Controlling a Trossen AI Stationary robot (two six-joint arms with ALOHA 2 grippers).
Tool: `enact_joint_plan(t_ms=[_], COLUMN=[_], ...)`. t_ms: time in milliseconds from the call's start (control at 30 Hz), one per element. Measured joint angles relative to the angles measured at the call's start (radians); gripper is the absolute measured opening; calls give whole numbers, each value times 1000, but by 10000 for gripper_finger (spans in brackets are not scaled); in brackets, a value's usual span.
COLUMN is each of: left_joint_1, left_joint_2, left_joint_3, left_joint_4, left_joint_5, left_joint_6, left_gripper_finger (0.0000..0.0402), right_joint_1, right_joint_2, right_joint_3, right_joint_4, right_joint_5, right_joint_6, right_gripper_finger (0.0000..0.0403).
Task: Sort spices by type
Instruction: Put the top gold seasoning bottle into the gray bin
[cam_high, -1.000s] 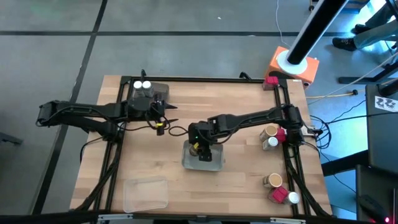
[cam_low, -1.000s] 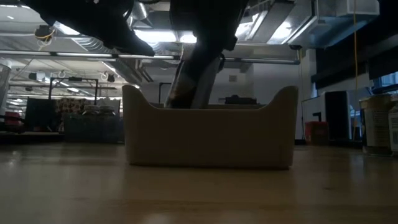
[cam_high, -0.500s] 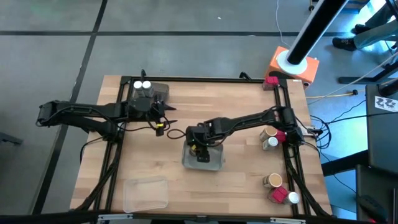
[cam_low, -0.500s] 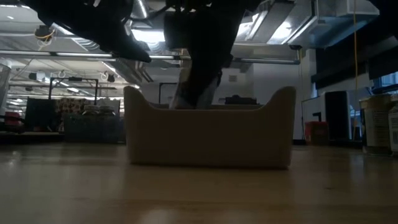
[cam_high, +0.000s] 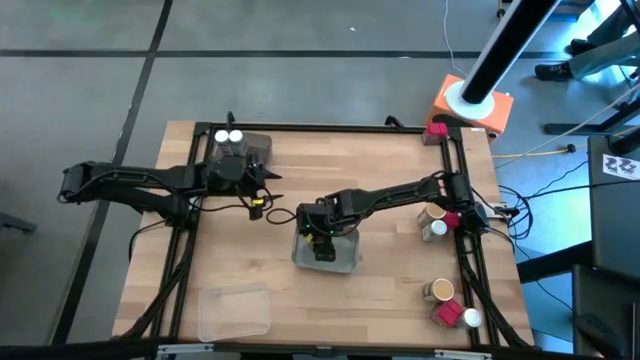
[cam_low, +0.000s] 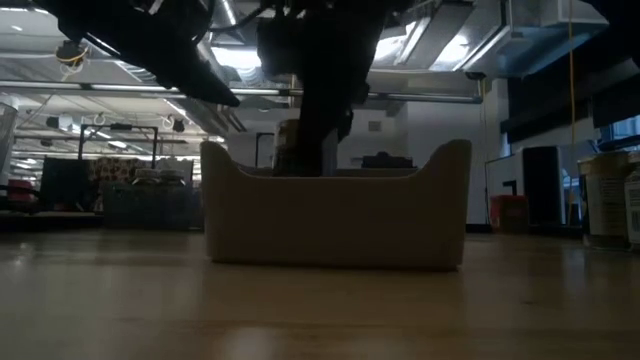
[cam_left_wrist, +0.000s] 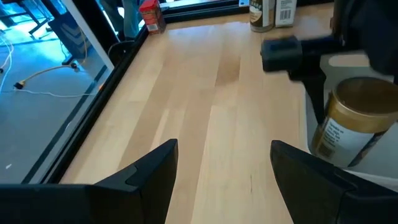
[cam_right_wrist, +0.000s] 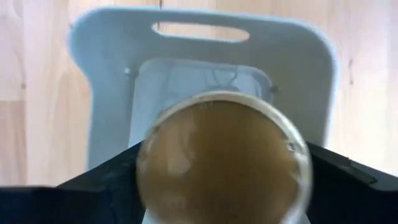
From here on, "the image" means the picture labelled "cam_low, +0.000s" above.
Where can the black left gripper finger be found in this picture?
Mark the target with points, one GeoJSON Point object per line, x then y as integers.
{"type": "Point", "coordinates": [195, 80]}

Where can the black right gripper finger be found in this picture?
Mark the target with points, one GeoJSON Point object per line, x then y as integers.
{"type": "Point", "coordinates": [312, 140]}

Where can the wooden lid spice jar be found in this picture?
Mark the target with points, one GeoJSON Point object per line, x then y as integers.
{"type": "Point", "coordinates": [602, 200]}

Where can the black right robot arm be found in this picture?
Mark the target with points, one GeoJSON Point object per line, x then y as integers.
{"type": "Point", "coordinates": [625, 20]}

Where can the silver ceiling pipe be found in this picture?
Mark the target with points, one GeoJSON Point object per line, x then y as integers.
{"type": "Point", "coordinates": [100, 87]}

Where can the black device on shelf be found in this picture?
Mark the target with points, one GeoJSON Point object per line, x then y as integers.
{"type": "Point", "coordinates": [387, 161]}

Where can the grey rectangular bin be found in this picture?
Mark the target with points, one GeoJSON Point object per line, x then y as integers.
{"type": "Point", "coordinates": [335, 220]}

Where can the patterned box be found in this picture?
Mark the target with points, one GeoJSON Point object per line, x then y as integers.
{"type": "Point", "coordinates": [117, 170]}

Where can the grey tray top left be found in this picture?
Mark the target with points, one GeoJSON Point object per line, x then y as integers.
{"type": "Point", "coordinates": [150, 210]}

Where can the dark storage box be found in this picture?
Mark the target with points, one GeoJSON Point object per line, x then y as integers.
{"type": "Point", "coordinates": [65, 185]}

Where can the small red object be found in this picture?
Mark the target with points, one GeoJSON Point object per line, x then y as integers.
{"type": "Point", "coordinates": [20, 192]}

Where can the red storage bin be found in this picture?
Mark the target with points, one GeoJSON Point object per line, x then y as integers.
{"type": "Point", "coordinates": [509, 214]}

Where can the tall black cabinet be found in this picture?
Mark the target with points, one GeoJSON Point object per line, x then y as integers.
{"type": "Point", "coordinates": [542, 185]}

